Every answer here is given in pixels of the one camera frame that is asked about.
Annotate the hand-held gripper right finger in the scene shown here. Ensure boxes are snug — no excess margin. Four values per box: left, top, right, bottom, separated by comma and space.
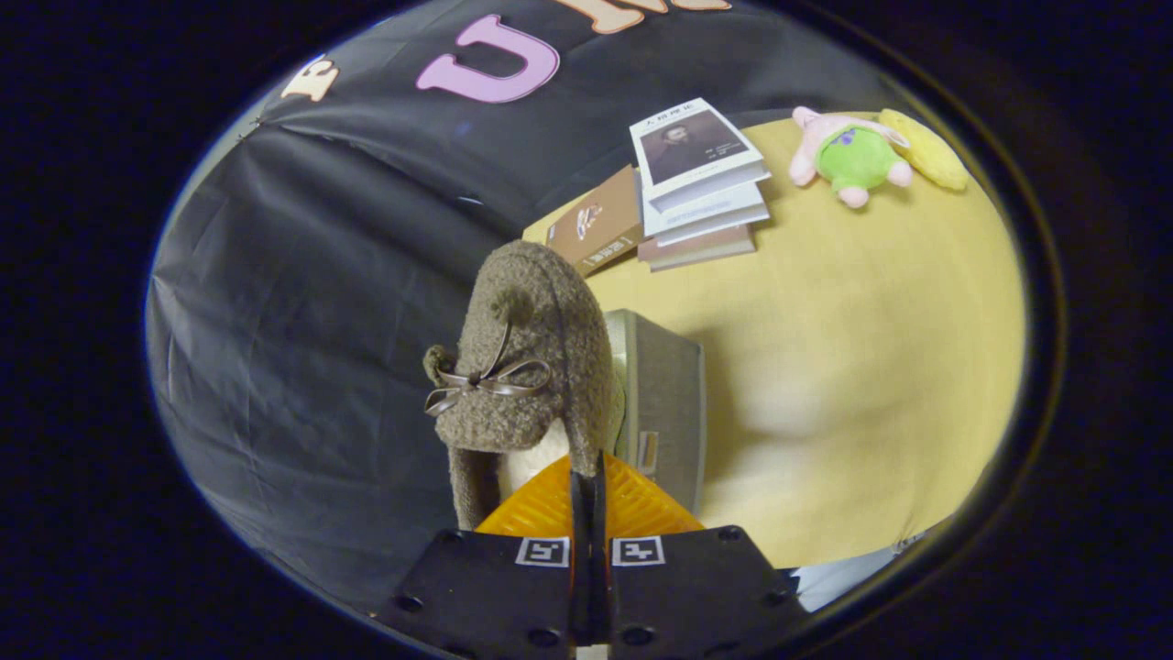
591, 454, 809, 660

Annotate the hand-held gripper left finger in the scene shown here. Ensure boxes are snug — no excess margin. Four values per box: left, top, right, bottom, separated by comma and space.
371, 454, 592, 660

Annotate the grey fabric storage box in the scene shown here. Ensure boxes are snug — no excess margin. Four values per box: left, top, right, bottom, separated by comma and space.
600, 309, 708, 516

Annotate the brown fuzzy slipper shoe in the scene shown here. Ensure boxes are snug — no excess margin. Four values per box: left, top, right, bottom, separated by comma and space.
422, 240, 626, 533

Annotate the black backdrop cloth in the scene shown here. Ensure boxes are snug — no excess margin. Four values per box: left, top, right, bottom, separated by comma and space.
147, 0, 908, 613

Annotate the pinkish brown book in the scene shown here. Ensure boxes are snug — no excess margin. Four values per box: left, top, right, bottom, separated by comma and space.
639, 223, 758, 272

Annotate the plain white book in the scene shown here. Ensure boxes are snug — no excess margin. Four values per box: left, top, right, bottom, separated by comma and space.
641, 181, 771, 237
652, 206, 772, 248

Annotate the white portrait cover book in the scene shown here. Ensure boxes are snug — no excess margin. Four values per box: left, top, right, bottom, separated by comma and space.
629, 97, 767, 214

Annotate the pink and green plush toy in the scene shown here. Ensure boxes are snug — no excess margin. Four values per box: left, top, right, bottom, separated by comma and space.
790, 106, 915, 210

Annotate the yellow plush cushion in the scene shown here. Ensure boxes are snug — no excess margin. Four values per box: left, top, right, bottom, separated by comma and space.
878, 108, 969, 193

